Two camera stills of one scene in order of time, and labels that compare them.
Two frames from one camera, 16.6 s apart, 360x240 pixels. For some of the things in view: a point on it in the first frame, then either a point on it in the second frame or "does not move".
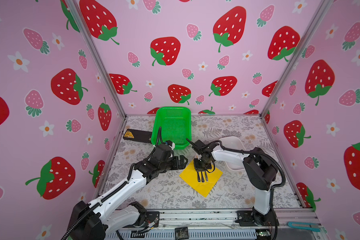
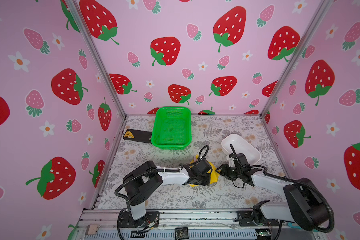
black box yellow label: (138, 135) does not move
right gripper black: (197, 168) to (223, 170)
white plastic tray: (233, 142) does not move
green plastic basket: (175, 124) does not move
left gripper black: (182, 164) to (207, 181)
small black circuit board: (181, 233) does not move
